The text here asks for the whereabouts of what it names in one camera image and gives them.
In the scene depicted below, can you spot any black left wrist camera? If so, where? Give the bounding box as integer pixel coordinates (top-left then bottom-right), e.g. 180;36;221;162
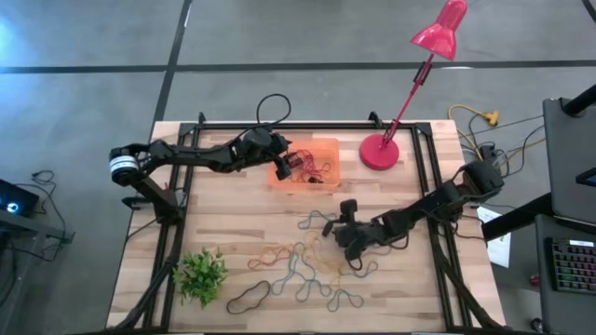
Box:
260;141;283;164

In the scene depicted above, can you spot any wide black rubber band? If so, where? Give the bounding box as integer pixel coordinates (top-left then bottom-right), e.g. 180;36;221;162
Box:
225;279;272;315

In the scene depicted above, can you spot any red desk lamp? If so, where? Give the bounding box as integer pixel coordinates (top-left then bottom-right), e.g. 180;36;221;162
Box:
358;0;469;172

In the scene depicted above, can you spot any orange translucent plastic bin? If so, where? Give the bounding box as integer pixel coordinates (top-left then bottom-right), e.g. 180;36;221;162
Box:
267;137;342;192

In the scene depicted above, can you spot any grey panel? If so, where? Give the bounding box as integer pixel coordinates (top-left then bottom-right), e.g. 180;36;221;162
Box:
542;96;596;225

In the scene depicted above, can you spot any green artificial plant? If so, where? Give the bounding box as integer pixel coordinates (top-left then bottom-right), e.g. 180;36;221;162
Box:
172;247;230;310

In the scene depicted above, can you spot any backlit keyboard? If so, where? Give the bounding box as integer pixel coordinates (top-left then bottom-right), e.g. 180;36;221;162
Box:
550;238;596;295

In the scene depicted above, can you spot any yellow extension cord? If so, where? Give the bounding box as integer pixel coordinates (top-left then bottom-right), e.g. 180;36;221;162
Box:
447;103;500;159

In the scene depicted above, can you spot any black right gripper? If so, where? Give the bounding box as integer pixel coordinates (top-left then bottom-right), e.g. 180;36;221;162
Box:
322;198;382;272

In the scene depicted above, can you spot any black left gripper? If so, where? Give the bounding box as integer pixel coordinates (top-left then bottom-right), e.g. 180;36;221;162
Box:
232;127;295;182

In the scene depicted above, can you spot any grey desk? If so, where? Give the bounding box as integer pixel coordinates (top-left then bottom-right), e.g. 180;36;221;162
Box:
534;213;596;335

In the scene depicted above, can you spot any black metal bar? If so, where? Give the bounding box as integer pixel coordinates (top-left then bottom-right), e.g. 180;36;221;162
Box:
481;192;567;242
561;83;596;117

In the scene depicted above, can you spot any white paper sheet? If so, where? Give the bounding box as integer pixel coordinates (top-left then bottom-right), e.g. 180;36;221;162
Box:
476;206;512;269

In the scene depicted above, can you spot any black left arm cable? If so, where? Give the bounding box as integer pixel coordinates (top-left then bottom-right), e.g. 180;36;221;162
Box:
232;93;292;141

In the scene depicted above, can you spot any black device blue light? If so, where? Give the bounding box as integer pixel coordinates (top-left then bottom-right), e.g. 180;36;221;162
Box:
0;179;41;218

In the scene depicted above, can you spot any black aluminium table frame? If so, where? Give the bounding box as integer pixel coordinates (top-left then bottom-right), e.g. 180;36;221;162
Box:
107;111;505;334

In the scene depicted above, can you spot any dark red rubber band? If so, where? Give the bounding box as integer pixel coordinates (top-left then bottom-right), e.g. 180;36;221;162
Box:
291;148;334;185

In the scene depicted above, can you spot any grey side table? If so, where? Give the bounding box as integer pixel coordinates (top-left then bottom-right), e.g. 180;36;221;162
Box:
0;208;75;335

